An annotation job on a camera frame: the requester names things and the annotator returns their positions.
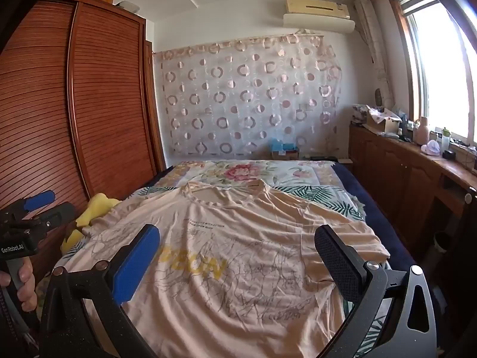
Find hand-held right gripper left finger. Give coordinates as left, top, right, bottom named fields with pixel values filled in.
left=39, top=224, right=162, bottom=358

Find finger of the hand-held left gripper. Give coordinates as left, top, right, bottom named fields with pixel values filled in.
left=0, top=190, right=56, bottom=226
left=28, top=202, right=76, bottom=232

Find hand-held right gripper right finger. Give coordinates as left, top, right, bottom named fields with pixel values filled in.
left=315, top=224, right=438, bottom=358

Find beige printed t-shirt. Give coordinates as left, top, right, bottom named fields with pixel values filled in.
left=54, top=180, right=390, bottom=358

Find person's left forearm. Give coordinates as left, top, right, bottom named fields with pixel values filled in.
left=0, top=287, right=41, bottom=358

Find person's left hand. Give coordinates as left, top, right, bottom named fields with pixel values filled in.
left=0, top=259, right=38, bottom=312

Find yellow plush toy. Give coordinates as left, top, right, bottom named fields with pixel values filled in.
left=60, top=193, right=122, bottom=254

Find wooden sideboard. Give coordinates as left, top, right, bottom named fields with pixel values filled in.
left=348, top=123, right=477, bottom=291

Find wooden wardrobe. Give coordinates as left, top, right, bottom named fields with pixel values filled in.
left=0, top=0, right=166, bottom=306

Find cardboard box with blue packs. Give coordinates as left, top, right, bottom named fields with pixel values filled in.
left=269, top=138, right=301, bottom=160

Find floral quilt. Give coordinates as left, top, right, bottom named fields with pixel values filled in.
left=37, top=160, right=388, bottom=358

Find open cardboard box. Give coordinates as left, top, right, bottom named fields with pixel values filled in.
left=366, top=106, right=402, bottom=135

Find floral storage box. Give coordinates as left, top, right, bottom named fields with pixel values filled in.
left=352, top=104, right=373, bottom=124

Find pink bottle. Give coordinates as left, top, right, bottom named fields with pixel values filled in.
left=414, top=116, right=431, bottom=146

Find circle-patterned sheer curtain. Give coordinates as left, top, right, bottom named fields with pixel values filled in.
left=153, top=34, right=343, bottom=157

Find white window curtain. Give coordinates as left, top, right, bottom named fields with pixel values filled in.
left=354, top=0, right=396, bottom=109

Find window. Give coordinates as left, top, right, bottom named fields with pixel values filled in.
left=388, top=0, right=477, bottom=146

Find wall air conditioner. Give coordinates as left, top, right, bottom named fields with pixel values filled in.
left=282, top=0, right=355, bottom=32

